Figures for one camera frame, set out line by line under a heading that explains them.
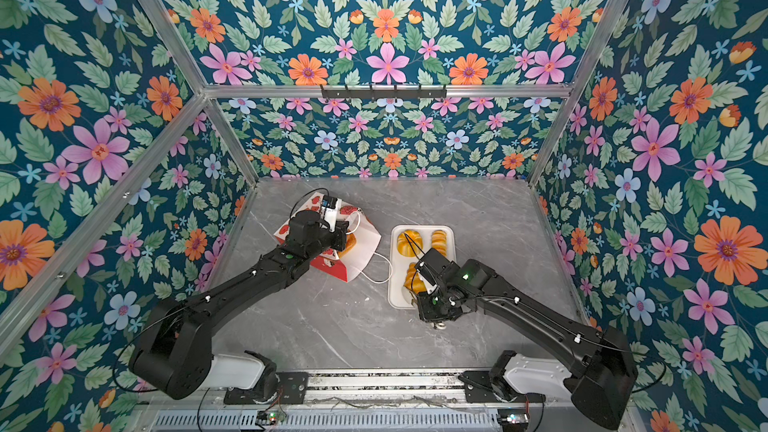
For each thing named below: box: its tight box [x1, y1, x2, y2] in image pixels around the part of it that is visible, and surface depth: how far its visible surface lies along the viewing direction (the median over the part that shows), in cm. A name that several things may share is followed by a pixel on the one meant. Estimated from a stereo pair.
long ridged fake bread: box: [432, 230, 447, 256], surface depth 102 cm
